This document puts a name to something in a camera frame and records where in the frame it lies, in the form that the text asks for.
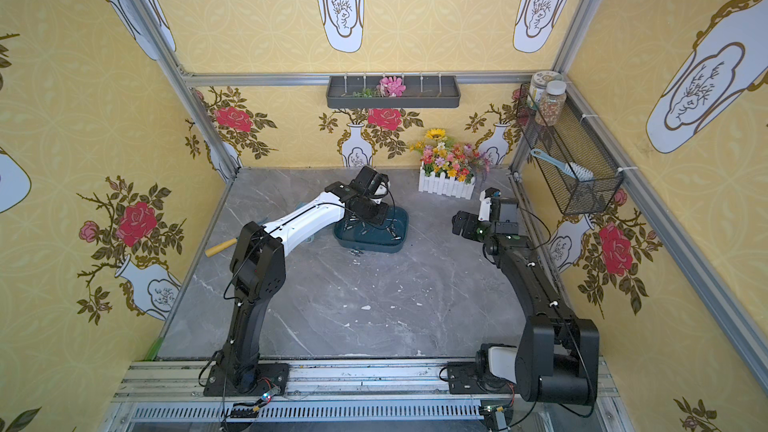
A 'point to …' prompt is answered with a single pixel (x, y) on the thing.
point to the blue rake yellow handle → (210, 251)
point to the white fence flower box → (448, 168)
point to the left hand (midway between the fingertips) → (373, 210)
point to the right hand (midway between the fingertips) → (475, 219)
